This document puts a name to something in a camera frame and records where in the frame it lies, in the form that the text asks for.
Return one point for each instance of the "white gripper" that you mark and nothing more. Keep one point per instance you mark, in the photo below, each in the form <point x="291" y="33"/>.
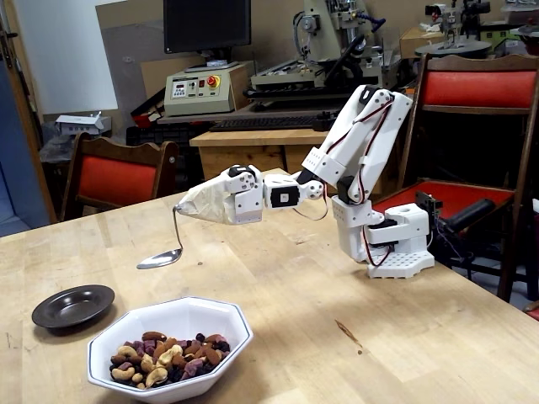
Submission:
<point x="246" y="206"/>

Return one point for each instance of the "beige masking tape wrap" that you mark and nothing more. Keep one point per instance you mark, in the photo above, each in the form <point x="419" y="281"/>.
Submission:
<point x="210" y="208"/>

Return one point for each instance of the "bent metal spoon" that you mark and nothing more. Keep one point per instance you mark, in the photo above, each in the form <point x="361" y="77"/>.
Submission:
<point x="162" y="258"/>

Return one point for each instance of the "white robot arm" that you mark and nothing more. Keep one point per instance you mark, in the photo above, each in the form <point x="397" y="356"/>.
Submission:
<point x="370" y="139"/>

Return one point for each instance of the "light wooden workbench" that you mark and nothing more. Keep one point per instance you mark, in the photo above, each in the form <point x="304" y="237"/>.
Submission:
<point x="236" y="155"/>

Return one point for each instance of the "black plastic crate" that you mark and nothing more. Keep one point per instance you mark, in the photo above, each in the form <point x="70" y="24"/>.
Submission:
<point x="156" y="135"/>

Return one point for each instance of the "black keyboard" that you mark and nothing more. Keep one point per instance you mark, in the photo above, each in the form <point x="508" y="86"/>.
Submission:
<point x="261" y="123"/>

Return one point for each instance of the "beige control box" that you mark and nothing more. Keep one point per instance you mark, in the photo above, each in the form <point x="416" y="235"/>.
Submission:
<point x="198" y="101"/>

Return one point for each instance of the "small wooden red-cushion chair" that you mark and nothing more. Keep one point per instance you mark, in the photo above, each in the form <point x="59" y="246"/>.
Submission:
<point x="118" y="179"/>

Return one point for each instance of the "black red-edged case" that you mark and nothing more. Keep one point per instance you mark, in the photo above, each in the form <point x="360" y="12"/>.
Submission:
<point x="145" y="115"/>

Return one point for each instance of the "brown cardboard sheet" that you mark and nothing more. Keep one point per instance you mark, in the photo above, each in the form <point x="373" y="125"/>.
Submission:
<point x="153" y="80"/>

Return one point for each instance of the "white octagonal bowl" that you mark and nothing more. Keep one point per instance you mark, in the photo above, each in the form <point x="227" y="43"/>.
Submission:
<point x="168" y="315"/>

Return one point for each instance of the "white paper model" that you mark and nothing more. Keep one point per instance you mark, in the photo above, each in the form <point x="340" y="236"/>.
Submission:
<point x="80" y="124"/>

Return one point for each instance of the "grey board panel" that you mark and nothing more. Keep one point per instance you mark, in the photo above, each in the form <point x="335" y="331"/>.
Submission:
<point x="126" y="63"/>

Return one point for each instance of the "black computer monitor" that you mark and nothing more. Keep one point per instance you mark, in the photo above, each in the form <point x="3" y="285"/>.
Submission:
<point x="206" y="25"/>

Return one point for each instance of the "clear plastic bag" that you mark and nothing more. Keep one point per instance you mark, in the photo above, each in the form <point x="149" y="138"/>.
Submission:
<point x="54" y="149"/>

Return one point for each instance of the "mixed nuts and fruit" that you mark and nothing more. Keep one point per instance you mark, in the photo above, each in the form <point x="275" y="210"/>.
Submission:
<point x="168" y="357"/>

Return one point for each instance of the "dark round plate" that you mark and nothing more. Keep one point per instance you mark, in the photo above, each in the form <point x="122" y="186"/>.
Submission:
<point x="71" y="305"/>

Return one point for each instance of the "beige milling machine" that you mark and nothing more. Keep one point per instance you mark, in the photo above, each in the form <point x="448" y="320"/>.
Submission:
<point x="324" y="33"/>

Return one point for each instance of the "blue door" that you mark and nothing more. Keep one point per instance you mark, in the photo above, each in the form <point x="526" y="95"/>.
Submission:
<point x="17" y="168"/>

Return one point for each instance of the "white board panel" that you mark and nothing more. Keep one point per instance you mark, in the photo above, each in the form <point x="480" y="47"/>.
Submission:
<point x="63" y="54"/>

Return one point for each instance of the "robot controller circuit board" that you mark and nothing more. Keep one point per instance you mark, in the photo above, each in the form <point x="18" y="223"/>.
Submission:
<point x="427" y="202"/>

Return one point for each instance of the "brown cardboard box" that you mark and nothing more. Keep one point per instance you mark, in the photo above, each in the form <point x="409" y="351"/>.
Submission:
<point x="414" y="42"/>

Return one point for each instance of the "large wooden red-cushion chair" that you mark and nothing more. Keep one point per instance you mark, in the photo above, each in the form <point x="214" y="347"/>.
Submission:
<point x="476" y="88"/>

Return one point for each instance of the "small mechanical device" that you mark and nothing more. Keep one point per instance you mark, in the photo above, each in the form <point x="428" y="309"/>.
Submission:
<point x="450" y="21"/>

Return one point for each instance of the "green box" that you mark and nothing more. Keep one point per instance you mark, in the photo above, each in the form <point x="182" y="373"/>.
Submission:
<point x="501" y="35"/>

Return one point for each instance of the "red object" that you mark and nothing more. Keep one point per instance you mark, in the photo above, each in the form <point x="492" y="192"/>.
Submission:
<point x="534" y="313"/>

